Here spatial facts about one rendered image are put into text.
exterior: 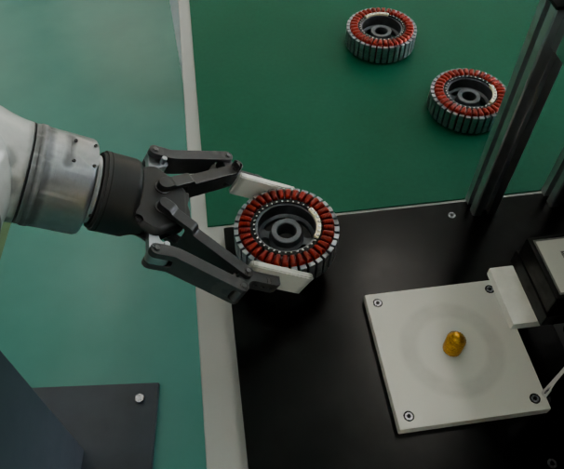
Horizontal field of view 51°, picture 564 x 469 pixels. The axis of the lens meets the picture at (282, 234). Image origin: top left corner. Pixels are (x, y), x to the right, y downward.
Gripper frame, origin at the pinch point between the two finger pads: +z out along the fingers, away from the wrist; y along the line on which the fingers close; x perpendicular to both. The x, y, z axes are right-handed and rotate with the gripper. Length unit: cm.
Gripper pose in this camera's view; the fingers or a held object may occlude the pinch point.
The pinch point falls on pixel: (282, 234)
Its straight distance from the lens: 63.7
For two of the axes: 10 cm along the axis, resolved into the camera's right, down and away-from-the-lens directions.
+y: -1.4, -7.9, 6.0
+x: -4.9, 5.8, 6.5
